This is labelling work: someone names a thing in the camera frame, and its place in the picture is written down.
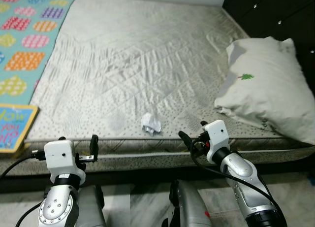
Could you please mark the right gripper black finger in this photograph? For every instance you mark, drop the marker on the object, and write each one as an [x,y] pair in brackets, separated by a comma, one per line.
[186,139]
[203,124]

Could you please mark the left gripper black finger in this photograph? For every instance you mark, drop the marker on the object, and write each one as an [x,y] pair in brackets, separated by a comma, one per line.
[94,145]
[62,139]

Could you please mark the white paper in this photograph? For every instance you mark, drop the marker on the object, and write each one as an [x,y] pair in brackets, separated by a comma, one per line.
[151,124]

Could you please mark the yellow-bordered children's book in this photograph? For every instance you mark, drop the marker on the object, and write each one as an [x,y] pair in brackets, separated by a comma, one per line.
[15,128]

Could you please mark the white pillow green tree print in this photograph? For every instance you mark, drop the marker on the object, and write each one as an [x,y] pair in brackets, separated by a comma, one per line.
[270,89]

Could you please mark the silver left robot leg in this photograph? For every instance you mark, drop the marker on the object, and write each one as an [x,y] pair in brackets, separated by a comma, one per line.
[91,207]

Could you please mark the silver robot leg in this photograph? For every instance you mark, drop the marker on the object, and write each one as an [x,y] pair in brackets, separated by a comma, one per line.
[189,207]
[91,207]

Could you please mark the silver right robot leg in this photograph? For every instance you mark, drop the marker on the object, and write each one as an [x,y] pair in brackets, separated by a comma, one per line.
[189,207]

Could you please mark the white quilted mattress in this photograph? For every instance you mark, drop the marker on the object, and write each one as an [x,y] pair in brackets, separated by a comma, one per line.
[147,64]

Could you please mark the turquoise patterned blanket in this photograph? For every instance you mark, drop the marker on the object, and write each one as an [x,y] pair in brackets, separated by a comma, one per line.
[24,40]

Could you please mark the black tufted headboard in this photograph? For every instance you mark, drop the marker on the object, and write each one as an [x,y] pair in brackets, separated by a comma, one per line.
[275,10]

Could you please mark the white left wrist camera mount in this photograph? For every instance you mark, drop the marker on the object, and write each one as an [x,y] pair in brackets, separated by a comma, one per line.
[59,155]

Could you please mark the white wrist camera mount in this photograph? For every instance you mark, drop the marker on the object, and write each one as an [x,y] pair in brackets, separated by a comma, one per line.
[216,136]
[59,155]

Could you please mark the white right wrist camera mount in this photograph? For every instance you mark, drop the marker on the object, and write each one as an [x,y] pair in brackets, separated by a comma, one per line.
[216,136]

